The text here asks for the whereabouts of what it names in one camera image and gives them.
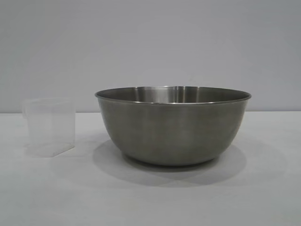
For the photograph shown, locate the clear plastic measuring cup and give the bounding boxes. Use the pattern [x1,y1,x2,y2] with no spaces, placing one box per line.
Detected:
[21,98,76,158]

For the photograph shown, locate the stainless steel mixing bowl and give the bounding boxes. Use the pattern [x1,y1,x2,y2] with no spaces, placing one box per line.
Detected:
[95,85,252,167]

